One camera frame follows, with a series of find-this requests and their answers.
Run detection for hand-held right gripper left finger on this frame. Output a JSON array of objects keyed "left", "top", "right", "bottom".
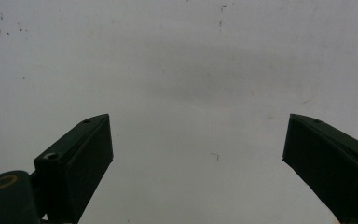
[{"left": 33, "top": 113, "right": 114, "bottom": 224}]

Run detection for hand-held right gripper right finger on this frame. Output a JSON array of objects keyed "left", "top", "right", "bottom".
[{"left": 282, "top": 113, "right": 358, "bottom": 224}]

